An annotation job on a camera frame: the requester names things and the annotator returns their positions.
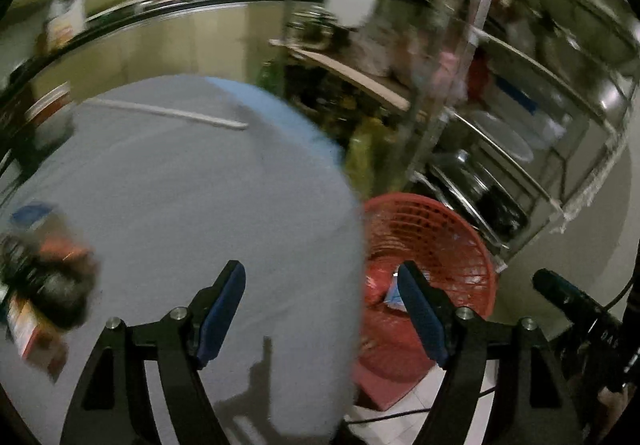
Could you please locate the white round plate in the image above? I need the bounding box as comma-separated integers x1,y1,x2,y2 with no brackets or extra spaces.
467,110,536,166

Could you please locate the wooden board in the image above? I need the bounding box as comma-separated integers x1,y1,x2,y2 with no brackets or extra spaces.
270,39,412,110

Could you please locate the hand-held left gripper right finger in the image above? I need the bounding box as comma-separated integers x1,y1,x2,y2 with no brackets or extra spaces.
396,261,586,445

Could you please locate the black pan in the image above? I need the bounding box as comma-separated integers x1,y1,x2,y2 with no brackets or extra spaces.
435,150,531,236

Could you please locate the black floor cable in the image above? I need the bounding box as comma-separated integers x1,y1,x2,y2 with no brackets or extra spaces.
345,385,496,426

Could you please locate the stack of red-rimmed bowls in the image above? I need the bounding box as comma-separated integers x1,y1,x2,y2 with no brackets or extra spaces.
22,82,76,150

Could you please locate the orange labelled packet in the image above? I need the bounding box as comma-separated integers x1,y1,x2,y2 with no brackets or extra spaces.
46,15,76,52

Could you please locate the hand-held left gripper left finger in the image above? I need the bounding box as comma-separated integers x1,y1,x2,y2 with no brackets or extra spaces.
60,260,247,445

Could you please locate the red plastic mesh basket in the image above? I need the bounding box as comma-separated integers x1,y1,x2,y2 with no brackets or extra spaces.
352,192,499,411

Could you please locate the yellow green bag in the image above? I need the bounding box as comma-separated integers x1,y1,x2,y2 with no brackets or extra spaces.
345,117,396,190

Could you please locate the blue and silver box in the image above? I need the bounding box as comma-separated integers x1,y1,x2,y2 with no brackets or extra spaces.
10,202,56,228

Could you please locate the metal kitchen rack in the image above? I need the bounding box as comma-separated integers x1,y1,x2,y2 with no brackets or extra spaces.
282,0,640,271

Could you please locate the long white rod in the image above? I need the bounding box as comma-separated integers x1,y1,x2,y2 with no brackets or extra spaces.
82,97,249,130

